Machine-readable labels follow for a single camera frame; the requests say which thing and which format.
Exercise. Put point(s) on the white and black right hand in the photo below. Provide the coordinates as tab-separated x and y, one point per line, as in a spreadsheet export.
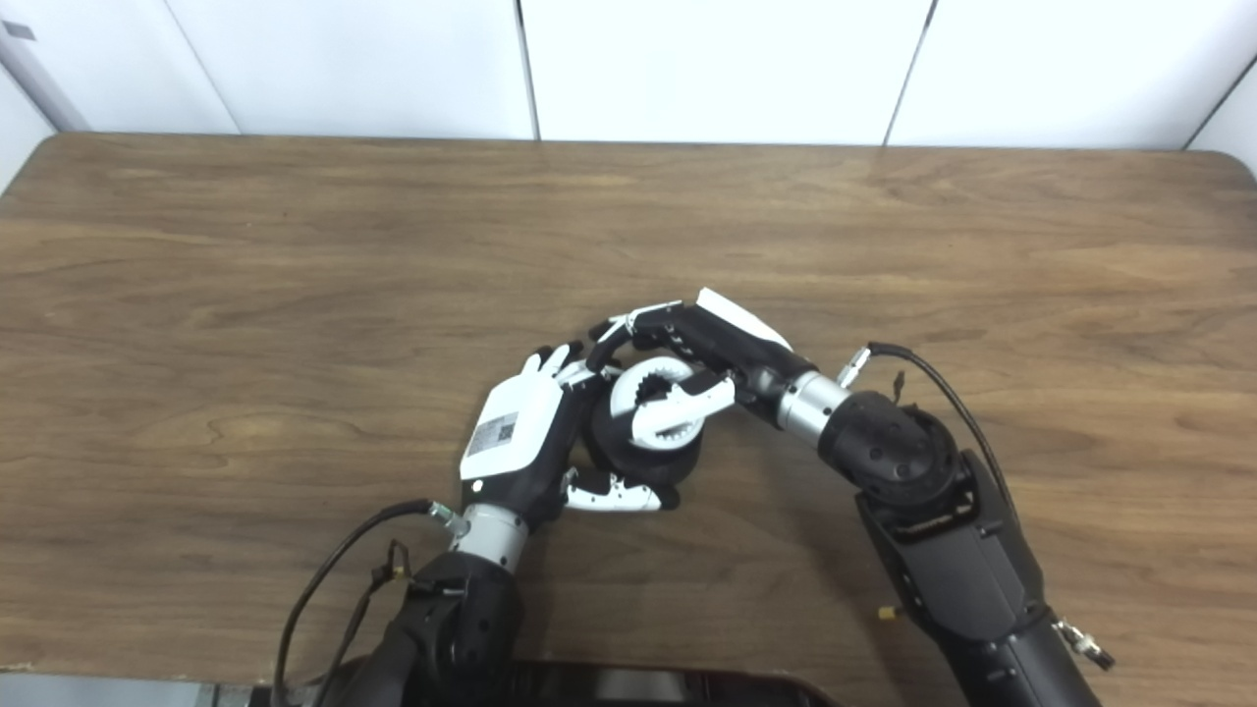
732	344

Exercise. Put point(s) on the white and black left hand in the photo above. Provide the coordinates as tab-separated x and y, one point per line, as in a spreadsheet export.
511	432

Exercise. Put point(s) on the round black stepped part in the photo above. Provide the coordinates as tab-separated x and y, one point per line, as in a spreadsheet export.
638	462

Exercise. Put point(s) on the grey wall post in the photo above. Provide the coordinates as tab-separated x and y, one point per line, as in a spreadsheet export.
34	83

